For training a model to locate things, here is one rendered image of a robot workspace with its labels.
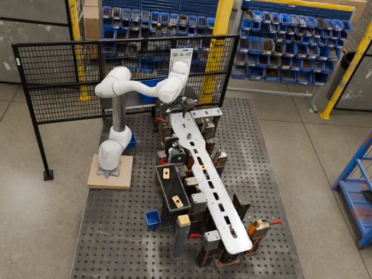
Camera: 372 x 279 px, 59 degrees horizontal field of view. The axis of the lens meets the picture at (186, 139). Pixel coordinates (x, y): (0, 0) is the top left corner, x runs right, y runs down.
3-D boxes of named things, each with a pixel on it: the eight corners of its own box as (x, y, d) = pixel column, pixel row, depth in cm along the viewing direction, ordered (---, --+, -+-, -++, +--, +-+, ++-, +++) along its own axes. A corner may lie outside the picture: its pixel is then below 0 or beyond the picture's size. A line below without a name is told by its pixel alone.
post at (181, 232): (182, 258, 230) (191, 225, 200) (172, 261, 228) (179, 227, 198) (179, 248, 235) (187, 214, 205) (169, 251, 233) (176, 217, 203)
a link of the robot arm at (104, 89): (108, 83, 213) (118, 73, 222) (87, 88, 221) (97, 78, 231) (117, 101, 220) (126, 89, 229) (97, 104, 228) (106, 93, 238)
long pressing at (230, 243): (258, 247, 211) (258, 246, 210) (226, 256, 205) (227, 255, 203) (189, 112, 302) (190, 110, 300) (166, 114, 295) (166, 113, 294)
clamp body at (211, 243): (213, 266, 229) (223, 240, 204) (198, 270, 226) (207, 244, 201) (208, 253, 235) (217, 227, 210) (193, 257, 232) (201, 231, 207)
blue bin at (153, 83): (174, 98, 306) (176, 87, 297) (143, 103, 295) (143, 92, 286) (168, 88, 316) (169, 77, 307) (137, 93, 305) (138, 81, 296)
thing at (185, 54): (189, 76, 316) (194, 46, 294) (167, 77, 309) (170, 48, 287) (189, 75, 317) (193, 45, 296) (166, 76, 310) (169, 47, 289)
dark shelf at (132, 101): (199, 101, 312) (199, 98, 310) (102, 112, 285) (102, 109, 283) (191, 87, 327) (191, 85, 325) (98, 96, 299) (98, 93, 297)
